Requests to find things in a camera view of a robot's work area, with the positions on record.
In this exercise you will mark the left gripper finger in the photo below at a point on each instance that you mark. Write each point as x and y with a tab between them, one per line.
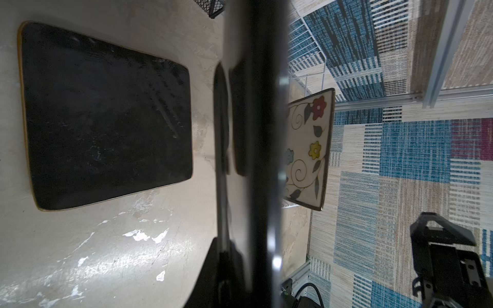
221	280

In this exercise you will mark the black square plate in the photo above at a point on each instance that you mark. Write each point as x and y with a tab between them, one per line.
101	121

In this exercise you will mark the white wire dish rack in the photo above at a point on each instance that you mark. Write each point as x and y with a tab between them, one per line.
306	61

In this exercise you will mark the floral square plate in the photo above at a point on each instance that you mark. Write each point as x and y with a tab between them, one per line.
251	86

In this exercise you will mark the black wire shelf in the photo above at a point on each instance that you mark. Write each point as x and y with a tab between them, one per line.
213	8

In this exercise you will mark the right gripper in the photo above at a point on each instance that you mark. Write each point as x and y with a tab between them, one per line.
446	275

